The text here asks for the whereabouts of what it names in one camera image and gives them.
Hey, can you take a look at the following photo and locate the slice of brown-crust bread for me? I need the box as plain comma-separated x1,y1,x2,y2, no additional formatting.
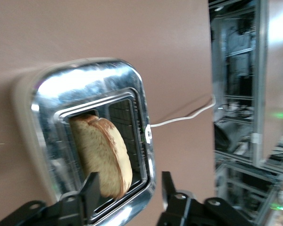
69,113,133,199

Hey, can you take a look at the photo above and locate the white toaster power cable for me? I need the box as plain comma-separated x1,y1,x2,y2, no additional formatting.
150,93,217,128

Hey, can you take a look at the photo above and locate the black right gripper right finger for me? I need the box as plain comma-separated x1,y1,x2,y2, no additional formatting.
156,171,197,226

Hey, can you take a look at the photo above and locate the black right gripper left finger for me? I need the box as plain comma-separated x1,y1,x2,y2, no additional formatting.
41,171,101,226

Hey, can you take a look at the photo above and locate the aluminium frame rack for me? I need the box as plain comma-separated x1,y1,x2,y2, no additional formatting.
208,0,283,226

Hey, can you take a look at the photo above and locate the beige chrome two-slot toaster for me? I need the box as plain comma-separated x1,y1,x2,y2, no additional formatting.
13,57,157,225

